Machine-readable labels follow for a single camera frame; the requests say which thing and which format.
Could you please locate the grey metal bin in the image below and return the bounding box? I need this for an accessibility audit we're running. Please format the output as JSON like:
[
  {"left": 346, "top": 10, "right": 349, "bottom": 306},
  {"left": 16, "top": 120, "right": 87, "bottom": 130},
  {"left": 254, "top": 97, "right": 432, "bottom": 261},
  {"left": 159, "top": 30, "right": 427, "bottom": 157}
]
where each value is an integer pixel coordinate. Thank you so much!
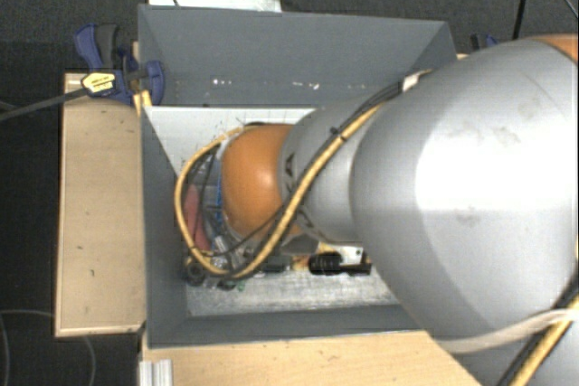
[{"left": 136, "top": 4, "right": 459, "bottom": 350}]

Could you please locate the pale wood board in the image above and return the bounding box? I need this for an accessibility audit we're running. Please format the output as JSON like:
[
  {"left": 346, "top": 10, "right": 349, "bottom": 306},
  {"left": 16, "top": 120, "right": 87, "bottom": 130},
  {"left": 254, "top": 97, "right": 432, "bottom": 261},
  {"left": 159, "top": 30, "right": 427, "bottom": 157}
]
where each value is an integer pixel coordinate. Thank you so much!
[{"left": 54, "top": 72, "right": 148, "bottom": 338}]

